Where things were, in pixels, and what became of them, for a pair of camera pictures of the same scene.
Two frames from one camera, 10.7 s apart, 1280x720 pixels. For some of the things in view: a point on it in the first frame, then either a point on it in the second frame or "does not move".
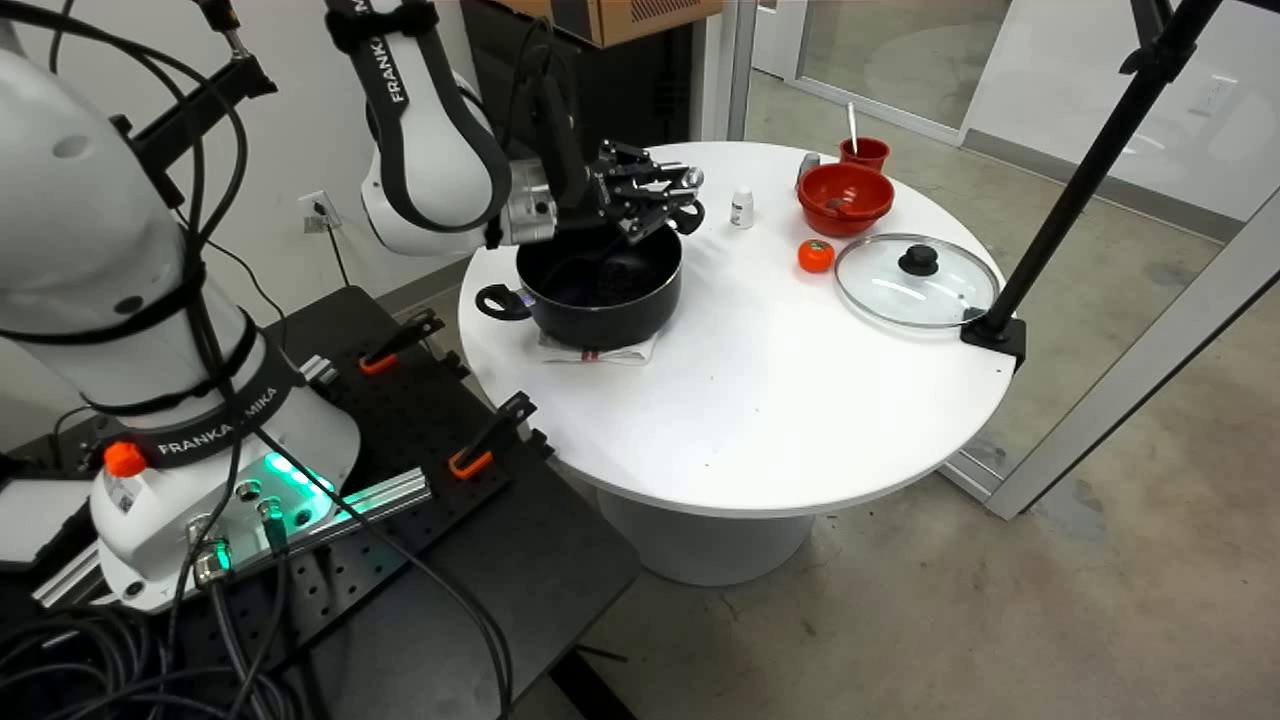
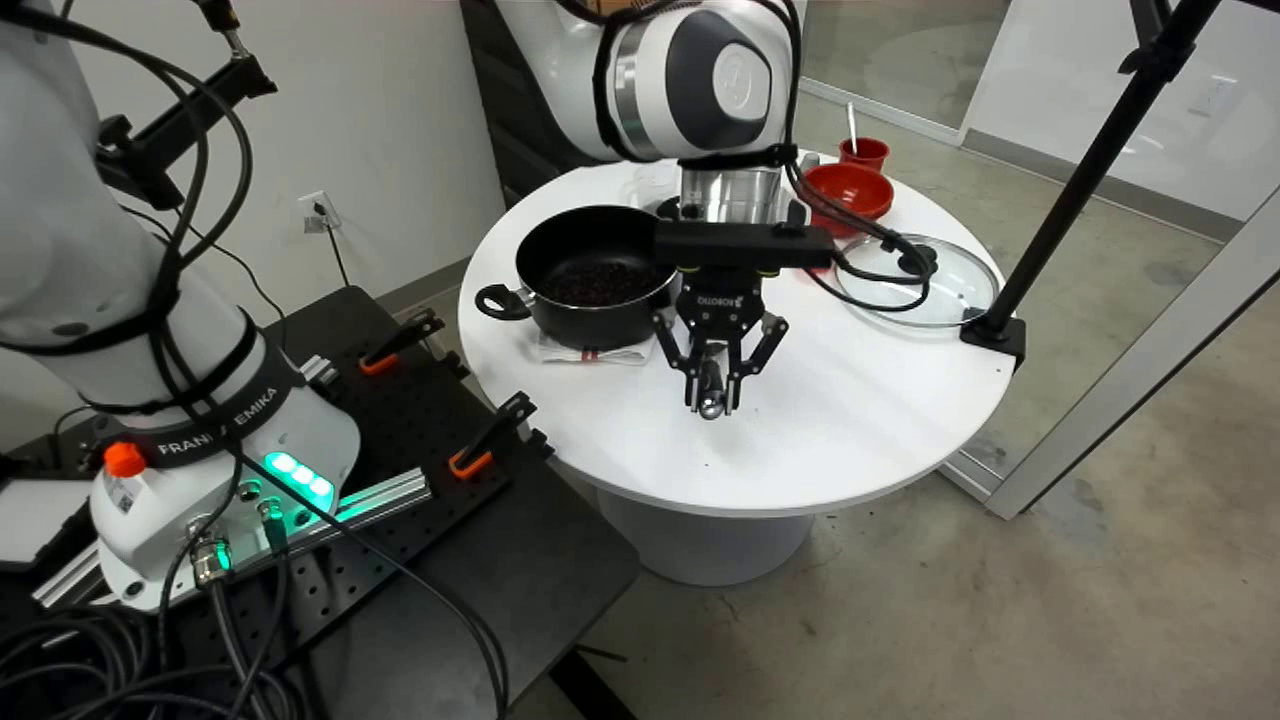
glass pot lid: [915, 276] does not move
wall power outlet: [319, 213] does not move
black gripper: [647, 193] to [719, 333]
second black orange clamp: [490, 443] does not move
